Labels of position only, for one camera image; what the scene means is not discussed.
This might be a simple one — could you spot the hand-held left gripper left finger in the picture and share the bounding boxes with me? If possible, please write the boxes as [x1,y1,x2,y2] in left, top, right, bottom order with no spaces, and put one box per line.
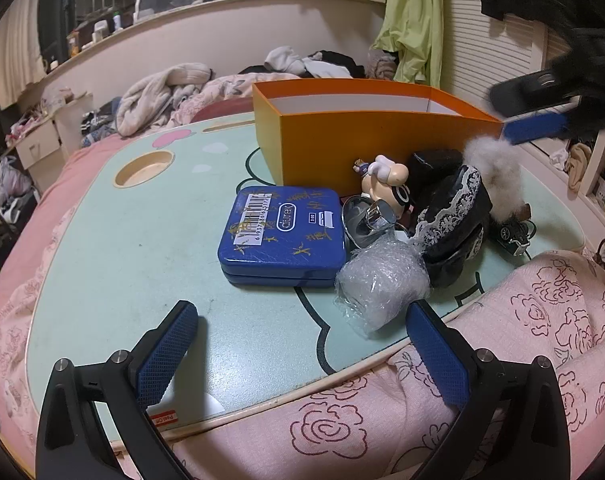
[35,300,199,480]

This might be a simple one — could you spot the brown fleece cloth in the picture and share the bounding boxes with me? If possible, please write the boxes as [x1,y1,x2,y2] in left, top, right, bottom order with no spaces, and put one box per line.
[365,47,398,81]

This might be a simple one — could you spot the black toy car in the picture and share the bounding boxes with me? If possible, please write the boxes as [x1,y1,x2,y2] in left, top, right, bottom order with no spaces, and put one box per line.
[490,205,536,256]

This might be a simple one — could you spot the white louvered closet doors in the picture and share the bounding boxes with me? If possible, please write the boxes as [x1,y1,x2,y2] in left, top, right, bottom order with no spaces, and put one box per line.
[440,0,573,111]

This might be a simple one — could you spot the black lace-trimmed pouch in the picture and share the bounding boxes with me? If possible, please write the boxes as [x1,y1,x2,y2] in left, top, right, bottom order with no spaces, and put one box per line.
[407,162,493,288]

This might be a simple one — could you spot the cream toy figure keychain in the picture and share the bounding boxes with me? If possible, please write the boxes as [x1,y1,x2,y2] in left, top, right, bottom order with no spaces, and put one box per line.
[353,155,414,216]

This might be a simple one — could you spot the striped dark cloth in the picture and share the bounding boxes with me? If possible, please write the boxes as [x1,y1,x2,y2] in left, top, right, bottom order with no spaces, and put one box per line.
[80,102,120,148]

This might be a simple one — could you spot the green hanging garment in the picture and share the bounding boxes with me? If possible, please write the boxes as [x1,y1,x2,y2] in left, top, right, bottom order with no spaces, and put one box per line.
[371,0,446,88]

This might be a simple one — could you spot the silver metal key rings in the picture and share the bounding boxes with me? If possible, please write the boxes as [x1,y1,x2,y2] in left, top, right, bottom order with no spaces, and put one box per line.
[341,195,401,248]

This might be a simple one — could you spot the beige fluffy robe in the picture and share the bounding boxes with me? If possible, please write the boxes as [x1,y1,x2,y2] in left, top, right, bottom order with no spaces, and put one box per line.
[117,62,218,137]

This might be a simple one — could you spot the cream cloth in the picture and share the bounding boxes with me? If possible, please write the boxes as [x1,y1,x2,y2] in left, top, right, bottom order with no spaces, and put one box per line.
[565,142,603,192]

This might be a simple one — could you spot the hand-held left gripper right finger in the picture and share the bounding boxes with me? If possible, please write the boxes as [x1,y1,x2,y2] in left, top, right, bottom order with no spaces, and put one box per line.
[405,299,571,480]

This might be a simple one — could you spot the bubble wrap packet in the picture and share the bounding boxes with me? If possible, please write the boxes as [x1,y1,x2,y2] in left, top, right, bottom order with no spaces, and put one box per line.
[334,240,431,338]

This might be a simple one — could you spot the pink flower print duvet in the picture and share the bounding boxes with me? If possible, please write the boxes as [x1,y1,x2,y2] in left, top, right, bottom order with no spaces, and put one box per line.
[167,72,303,128]

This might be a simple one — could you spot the white hoodie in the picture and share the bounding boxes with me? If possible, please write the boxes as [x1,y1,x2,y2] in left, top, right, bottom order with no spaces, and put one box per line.
[263,46,328,80]

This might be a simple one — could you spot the black clothing pile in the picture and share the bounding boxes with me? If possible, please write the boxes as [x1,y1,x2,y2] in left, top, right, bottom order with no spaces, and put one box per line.
[237,50,368,81]

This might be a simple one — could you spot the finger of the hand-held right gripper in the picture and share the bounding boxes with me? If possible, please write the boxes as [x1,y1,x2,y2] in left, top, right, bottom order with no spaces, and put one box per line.
[503,114,581,147]
[489,71,581,113]

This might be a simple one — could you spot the white shelf unit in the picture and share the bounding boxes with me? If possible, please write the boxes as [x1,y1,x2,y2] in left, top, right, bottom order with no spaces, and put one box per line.
[580,127,605,241]

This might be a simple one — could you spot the cream window curtain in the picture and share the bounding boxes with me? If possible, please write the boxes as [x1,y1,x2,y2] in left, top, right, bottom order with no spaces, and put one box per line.
[0,0,48,111]

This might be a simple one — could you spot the grey plastic bag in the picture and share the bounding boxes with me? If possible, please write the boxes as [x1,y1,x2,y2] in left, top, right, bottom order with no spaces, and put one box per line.
[0,156,26,208]

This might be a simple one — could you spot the blue metal tin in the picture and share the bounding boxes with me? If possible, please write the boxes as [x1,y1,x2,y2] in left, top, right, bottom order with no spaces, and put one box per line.
[217,186,347,288]

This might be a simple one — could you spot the white drawer cabinet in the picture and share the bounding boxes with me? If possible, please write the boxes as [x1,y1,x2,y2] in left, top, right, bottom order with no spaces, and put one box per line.
[15,92,96,171]

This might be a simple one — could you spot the white fur pompom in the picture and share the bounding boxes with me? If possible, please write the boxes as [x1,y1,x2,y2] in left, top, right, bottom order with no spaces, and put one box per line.
[463,139,526,221]

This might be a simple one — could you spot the orange cardboard box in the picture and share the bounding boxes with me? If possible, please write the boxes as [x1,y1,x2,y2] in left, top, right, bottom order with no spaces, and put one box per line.
[252,77,504,200]

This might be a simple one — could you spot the cartoon print desktop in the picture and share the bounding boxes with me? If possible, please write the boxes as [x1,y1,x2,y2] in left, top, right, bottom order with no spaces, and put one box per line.
[25,119,591,433]

